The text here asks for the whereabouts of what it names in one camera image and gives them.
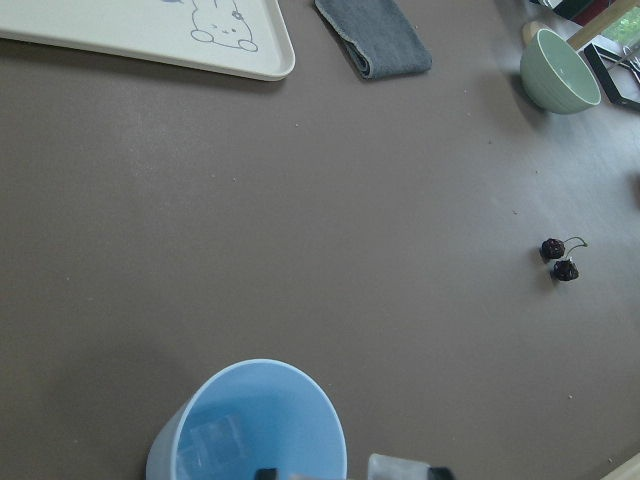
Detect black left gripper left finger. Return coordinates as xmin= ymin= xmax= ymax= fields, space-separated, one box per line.
xmin=254 ymin=467 xmax=278 ymax=480

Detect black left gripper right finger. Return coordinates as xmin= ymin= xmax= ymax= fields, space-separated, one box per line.
xmin=427 ymin=466 xmax=451 ymax=480

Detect clear ice cubes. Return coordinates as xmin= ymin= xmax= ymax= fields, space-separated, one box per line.
xmin=176 ymin=415 xmax=431 ymax=479

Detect light blue cup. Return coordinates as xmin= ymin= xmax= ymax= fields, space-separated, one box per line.
xmin=145 ymin=359 xmax=348 ymax=479

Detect green bowl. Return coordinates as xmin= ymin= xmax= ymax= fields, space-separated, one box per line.
xmin=520 ymin=28 xmax=601 ymax=114

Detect cream rabbit tray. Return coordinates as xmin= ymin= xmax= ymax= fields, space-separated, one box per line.
xmin=1 ymin=0 xmax=296 ymax=81

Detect grey folded cloth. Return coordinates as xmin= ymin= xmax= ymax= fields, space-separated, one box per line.
xmin=314 ymin=0 xmax=432 ymax=80

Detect wooden mug tree stand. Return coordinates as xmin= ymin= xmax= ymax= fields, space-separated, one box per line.
xmin=535 ymin=0 xmax=639 ymax=51

